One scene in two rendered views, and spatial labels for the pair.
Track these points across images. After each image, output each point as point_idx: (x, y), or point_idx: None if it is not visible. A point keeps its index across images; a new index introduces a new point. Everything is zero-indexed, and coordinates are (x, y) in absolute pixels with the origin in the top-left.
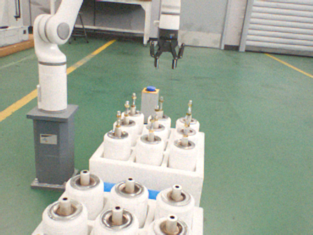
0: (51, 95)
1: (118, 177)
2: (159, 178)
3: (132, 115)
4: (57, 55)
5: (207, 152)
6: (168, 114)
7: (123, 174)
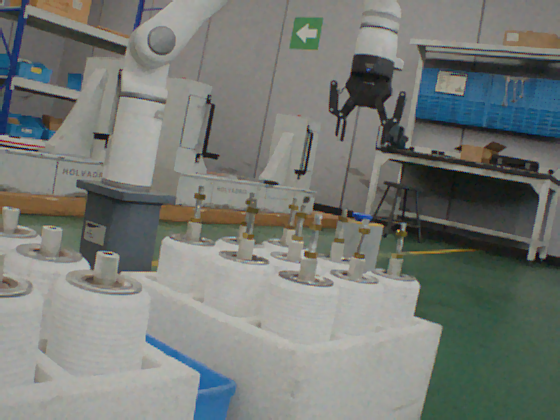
0: (118, 150)
1: (153, 321)
2: (218, 339)
3: (276, 243)
4: (145, 83)
5: (479, 408)
6: (460, 340)
7: (162, 315)
